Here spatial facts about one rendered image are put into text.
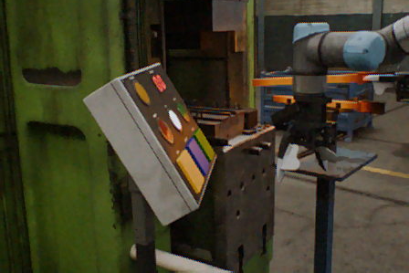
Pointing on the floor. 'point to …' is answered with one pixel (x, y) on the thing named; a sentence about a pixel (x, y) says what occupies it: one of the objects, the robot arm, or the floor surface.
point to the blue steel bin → (339, 91)
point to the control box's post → (143, 234)
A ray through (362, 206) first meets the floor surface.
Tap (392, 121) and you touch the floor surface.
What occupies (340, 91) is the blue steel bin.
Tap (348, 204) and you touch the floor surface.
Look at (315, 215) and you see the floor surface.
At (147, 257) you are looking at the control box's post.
